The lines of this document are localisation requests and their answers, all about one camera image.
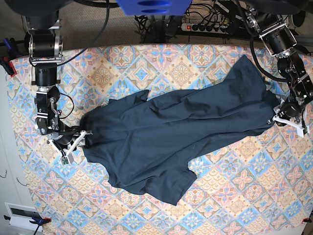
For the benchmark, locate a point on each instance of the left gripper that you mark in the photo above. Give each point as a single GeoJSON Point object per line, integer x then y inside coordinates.
{"type": "Point", "coordinates": [290, 113]}

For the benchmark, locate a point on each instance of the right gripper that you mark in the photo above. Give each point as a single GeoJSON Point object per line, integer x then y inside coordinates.
{"type": "Point", "coordinates": [65, 143]}

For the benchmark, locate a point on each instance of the dark blue t-shirt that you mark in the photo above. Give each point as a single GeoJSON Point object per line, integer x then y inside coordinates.
{"type": "Point", "coordinates": [146, 144]}

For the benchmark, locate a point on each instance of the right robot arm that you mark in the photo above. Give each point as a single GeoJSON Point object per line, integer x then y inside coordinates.
{"type": "Point", "coordinates": [45, 54]}

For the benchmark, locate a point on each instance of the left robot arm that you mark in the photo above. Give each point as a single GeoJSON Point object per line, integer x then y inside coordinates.
{"type": "Point", "coordinates": [280, 43]}

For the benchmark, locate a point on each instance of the patterned tablecloth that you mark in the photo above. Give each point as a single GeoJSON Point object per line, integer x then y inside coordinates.
{"type": "Point", "coordinates": [254, 186]}

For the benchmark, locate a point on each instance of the blue orange bottom clamp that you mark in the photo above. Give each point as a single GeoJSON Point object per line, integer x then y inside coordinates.
{"type": "Point", "coordinates": [36, 221]}

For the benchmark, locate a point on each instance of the orange right corner clamp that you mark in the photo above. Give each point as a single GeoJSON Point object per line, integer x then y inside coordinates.
{"type": "Point", "coordinates": [307, 220]}

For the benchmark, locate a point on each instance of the white power strip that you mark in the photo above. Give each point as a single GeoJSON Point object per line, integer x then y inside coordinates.
{"type": "Point", "coordinates": [207, 28]}

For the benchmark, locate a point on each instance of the white wall outlet box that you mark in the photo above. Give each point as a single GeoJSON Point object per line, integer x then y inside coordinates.
{"type": "Point", "coordinates": [19, 210]}

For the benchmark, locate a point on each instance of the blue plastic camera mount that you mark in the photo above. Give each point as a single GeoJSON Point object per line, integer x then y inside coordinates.
{"type": "Point", "coordinates": [154, 7]}

